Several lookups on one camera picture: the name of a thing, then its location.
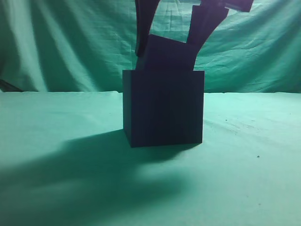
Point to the green backdrop cloth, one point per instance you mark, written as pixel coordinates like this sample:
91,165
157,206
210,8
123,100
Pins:
84,45

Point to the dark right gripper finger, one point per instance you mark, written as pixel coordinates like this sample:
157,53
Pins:
205,18

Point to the dark groove box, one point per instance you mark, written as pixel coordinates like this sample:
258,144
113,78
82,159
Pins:
163,107

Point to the purple cube block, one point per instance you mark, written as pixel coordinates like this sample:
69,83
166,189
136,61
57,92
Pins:
167,54

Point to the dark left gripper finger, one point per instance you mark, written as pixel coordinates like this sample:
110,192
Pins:
145,12

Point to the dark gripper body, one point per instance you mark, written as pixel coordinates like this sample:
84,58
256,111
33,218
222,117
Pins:
238,5

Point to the green table cloth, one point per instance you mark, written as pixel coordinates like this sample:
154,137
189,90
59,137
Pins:
65,161

